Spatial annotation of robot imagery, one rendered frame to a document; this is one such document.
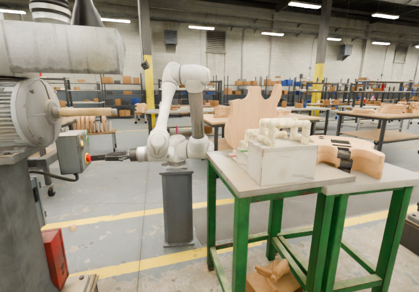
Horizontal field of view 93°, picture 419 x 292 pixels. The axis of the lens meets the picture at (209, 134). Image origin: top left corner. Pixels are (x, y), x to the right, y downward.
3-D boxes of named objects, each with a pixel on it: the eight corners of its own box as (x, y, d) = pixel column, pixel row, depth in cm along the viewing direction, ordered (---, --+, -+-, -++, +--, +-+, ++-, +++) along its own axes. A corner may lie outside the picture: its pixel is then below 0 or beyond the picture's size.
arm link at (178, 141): (170, 156, 180) (169, 132, 176) (190, 156, 178) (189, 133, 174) (164, 162, 165) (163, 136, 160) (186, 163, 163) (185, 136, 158)
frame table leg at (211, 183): (208, 272, 150) (208, 158, 131) (206, 266, 155) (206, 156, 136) (215, 271, 151) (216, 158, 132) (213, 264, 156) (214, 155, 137)
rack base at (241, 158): (247, 173, 99) (247, 156, 97) (234, 162, 115) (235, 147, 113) (294, 169, 106) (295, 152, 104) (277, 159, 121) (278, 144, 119)
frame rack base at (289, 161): (260, 187, 85) (263, 148, 82) (245, 173, 100) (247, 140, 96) (314, 181, 92) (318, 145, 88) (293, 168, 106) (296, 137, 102)
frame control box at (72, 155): (22, 194, 92) (10, 140, 86) (45, 176, 112) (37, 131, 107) (81, 188, 98) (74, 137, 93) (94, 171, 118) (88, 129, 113)
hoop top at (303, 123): (270, 129, 82) (270, 121, 81) (266, 128, 85) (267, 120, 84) (311, 127, 87) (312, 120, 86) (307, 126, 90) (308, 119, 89)
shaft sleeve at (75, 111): (58, 115, 75) (58, 107, 76) (62, 117, 78) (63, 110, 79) (110, 113, 80) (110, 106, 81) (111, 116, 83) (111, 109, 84)
